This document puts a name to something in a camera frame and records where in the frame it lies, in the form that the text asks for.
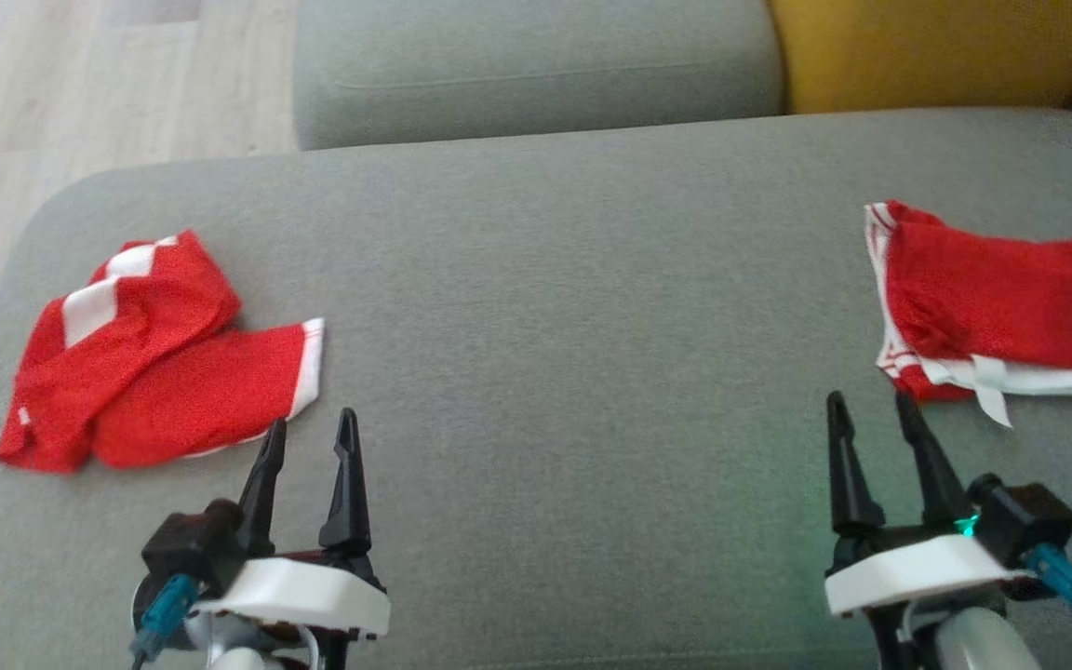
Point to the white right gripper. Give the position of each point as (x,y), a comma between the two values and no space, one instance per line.
(917,572)

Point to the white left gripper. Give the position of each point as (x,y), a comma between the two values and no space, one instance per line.
(303,596)

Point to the red white sports shorts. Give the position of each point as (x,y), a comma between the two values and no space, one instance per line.
(154,381)

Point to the red white basketball jersey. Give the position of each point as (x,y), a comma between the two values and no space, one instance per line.
(1001,288)

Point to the grey fabric sofa seat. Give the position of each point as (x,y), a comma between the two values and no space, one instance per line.
(545,372)

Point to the grey fabric sofa cushion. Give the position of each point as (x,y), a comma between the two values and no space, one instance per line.
(536,65)

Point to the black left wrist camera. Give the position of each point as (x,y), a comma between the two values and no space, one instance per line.
(192,549)

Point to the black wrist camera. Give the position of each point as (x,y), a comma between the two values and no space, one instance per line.
(1025,516)
(192,549)

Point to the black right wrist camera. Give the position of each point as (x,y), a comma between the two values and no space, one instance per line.
(1025,516)

